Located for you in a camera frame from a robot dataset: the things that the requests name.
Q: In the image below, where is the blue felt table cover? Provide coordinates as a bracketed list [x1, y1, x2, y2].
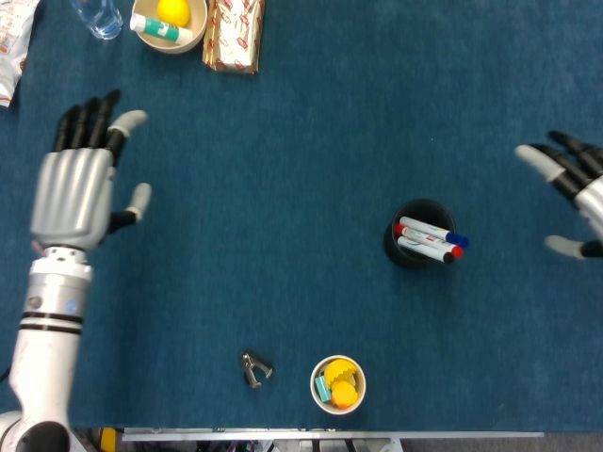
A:
[0, 0, 603, 432]

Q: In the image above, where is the yellow round toy ball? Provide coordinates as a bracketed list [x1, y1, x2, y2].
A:
[330, 379, 359, 409]

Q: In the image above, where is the clear plastic water bottle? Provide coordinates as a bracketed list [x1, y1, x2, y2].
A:
[69, 0, 124, 41]

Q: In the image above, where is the aluminium table edge bar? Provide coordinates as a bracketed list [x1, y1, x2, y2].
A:
[121, 427, 546, 443]

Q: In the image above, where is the black pen cup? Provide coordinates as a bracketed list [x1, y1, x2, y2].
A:
[383, 198, 459, 270]

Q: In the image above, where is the red white snack package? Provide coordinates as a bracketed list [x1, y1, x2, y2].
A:
[202, 0, 266, 75]

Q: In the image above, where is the blue capped whiteboard marker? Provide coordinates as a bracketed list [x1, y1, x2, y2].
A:
[399, 216, 470, 250]

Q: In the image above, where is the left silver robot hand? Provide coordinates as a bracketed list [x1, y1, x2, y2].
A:
[29, 89, 153, 253]

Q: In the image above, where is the red capped whiteboard marker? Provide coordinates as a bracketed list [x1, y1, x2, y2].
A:
[394, 223, 465, 261]

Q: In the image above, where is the green white glue stick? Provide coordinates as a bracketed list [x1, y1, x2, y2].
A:
[129, 12, 193, 44]

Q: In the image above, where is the white crumpled snack bag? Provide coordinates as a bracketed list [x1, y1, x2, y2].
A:
[0, 0, 41, 108]

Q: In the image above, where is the small beige paper cup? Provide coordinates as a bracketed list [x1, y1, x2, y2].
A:
[309, 354, 367, 416]

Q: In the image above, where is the beige round bowl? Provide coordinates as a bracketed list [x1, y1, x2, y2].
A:
[130, 0, 209, 56]

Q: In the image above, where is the black metal staple remover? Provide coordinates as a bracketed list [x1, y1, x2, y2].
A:
[238, 349, 274, 390]

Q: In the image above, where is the yellow cracked eggshell toy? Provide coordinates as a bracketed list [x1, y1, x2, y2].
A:
[322, 358, 362, 385]

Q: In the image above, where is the black capped whiteboard marker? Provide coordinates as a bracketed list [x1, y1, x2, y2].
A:
[397, 236, 454, 265]

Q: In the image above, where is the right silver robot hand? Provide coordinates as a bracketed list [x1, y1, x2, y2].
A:
[513, 130, 603, 260]

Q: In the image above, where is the yellow lemon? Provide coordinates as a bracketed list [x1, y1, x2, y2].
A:
[155, 0, 192, 27]

